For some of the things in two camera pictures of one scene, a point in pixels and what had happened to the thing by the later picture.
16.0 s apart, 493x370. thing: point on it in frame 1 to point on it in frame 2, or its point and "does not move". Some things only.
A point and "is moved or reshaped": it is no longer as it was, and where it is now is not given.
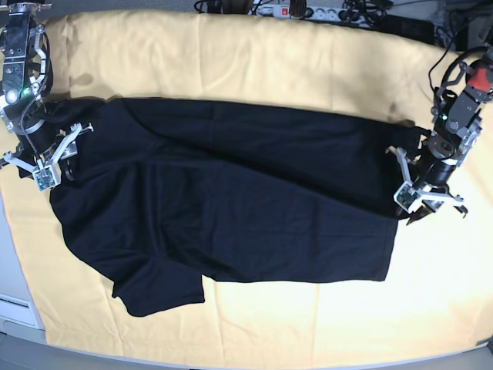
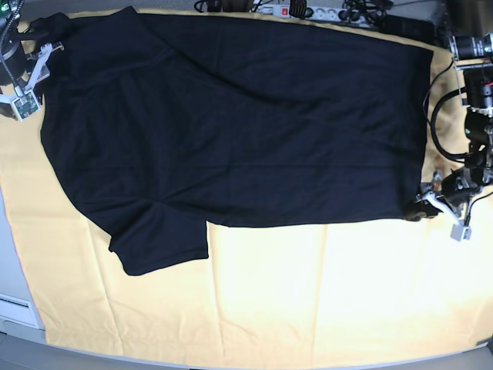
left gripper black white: x=41 y=150 to x=21 y=103
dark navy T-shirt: x=156 y=193 is moved or reshaped
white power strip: x=313 y=12 does not move
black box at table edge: x=420 y=30 does not move
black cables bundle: x=371 y=12 does not move
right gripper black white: x=430 y=184 to x=457 y=189
